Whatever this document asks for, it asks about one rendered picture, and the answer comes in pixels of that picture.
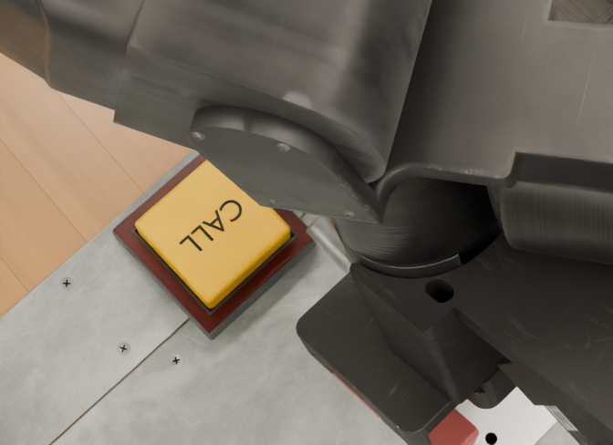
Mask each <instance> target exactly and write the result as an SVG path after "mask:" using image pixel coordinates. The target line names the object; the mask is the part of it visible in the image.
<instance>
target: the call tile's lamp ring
mask: <svg viewBox="0 0 613 445"><path fill-rule="evenodd" d="M205 161H206V159H205V158H204V157H203V156H202V155H201V154H200V155H199V156H197V157H196V158H195V159H194V160H193V161H192V162H190V163H189V164H188V165H187V166H186V167H185V168H183V169H182V170H181V171H180V172H179V173H178V174H176V175H175V176H174V177H173V178H172V179H171V180H170V181H168V182H167V183H166V184H165V185H164V186H163V187H161V188H160V189H159V190H158V191H157V192H155V193H154V194H153V195H152V196H151V197H150V198H149V199H148V200H147V201H146V202H145V203H143V204H142V205H141V206H140V207H139V208H138V209H137V210H136V211H135V212H133V213H132V214H131V215H130V216H129V217H127V218H126V219H125V220H124V221H123V222H122V223H120V224H119V225H118V226H117V227H116V228H115V229H114V230H113V231H114V232H115V233H116V234H117V235H118V236H119V237H120V239H121V240H122V241H123V242H124V243H125V244H126V245H127V246H128V247H129V248H130V249H131V250H132V251H133V252H134V253H135V254H136V255H137V256H138V257H139V258H140V259H141V260H142V262H143V263H144V264H145V265H146V266H147V267H148V268H149V269H150V270H151V271H152V272H153V274H154V275H155V276H156V277H157V278H158V279H159V280H160V281H161V282H162V283H163V284H164V285H165V287H166V288H167V289H168V290H169V291H170V292H171V293H172V294H173V295H174V296H175V297H176V299H177V300H178V301H179V302H180V303H181V304H182V305H183V306H184V307H185V308H186V309H187V311H188V312H189V313H190V314H191V315H192V316H193V317H194V318H195V319H196V320H197V321H198V323H199V324H200V325H201V326H202V327H203V328H204V329H205V330H206V331H207V332H208V333H209V334H210V333H211V332H212V331H214V329H215V328H216V327H218V326H219V325H220V324H221V323H222V322H223V321H224V320H225V319H226V318H227V317H228V316H229V315H230V314H231V313H232V312H234V311H235V310H236V309H237V308H238V307H239V306H240V305H241V304H242V303H244V302H245V301H246V300H247V299H248V298H249V297H250V296H251V295H252V294H253V293H255V292H256V291H257V290H258V289H259V288H260V287H261V286H262V285H263V284H265V283H266V282H267V281H268V280H269V279H270V278H271V277H272V276H273V275H274V274H276V273H277V272H278V271H279V270H280V269H281V268H282V267H283V266H284V265H286V264H287V263H288V262H289V261H290V260H291V259H292V258H293V257H294V256H295V255H297V254H298V253H299V252H300V251H301V250H302V249H303V248H304V247H305V246H307V245H308V244H309V243H310V242H311V241H312V240H313V239H312V238H311V237H310V236H309V235H308V234H307V227H306V226H305V225H304V224H303V223H302V222H301V221H300V220H299V219H298V218H297V217H296V216H295V215H294V214H293V213H292V212H291V211H288V210H281V209H276V208H272V209H273V210H274V211H275V212H276V213H277V214H278V215H279V216H280V217H281V218H282V219H283V220H284V221H285V222H286V223H287V224H288V225H289V226H290V228H291V229H292V230H293V231H294V232H295V233H296V234H297V235H298V236H297V238H296V239H295V240H293V241H292V242H291V243H290V244H289V245H288V246H287V247H286V248H285V249H283V250H282V251H281V252H280V253H279V254H278V255H277V256H276V257H275V258H273V259H272V260H271V261H270V262H269V263H268V264H267V265H266V266H265V267H263V268H262V269H261V270H260V271H259V272H258V273H257V274H256V275H255V276H253V277H252V278H251V279H250V280H249V281H248V282H247V283H246V284H245V285H243V286H242V287H241V288H240V289H239V290H238V291H237V292H236V293H235V294H233V295H232V296H231V297H230V298H229V299H228V300H227V301H226V302H225V303H223V304H222V305H221V306H220V307H219V308H218V309H217V310H216V311H215V312H213V313H212V314H211V315H210V316H209V315H208V313H207V312H206V311H205V310H204V309H203V308H202V307H201V306H200V305H199V304H198V303H197V301H196V300H195V299H194V298H193V297H192V296H191V295H190V294H189V293H188V292H187V291H186V290H185V288H184V287H183V286H182V285H181V284H180V283H179V282H178V281H177V280H176V279H175V278H174V277H173V275H172V274H171V273H170V272H169V271H168V270H167V269H166V268H165V267H164V266H163V265H162V264H161V262H160V261H159V260H158V259H157V258H156V257H155V256H154V255H153V254H152V253H151V252H150V250H149V249H148V248H147V247H146V246H145V245H144V244H143V243H142V242H141V241H140V240H139V239H138V237H137V236H136V235H135V234H134V233H133V232H132V231H131V230H132V229H133V228H134V227H135V222H136V221H137V220H139V218H140V217H141V216H142V215H143V214H144V213H146V212H147V211H148V210H149V209H150V208H152V207H153V206H154V205H155V204H156V203H157V202H159V201H160V200H161V199H162V198H163V197H164V196H165V195H167V194H168V193H169V192H170V191H171V190H172V189H174V188H175V187H176V186H177V185H178V184H179V183H180V182H182V181H183V180H184V179H185V178H186V177H187V176H189V175H190V174H191V173H192V172H193V171H194V170H196V169H197V168H198V167H199V166H200V165H201V164H202V163H204V162H205Z"/></svg>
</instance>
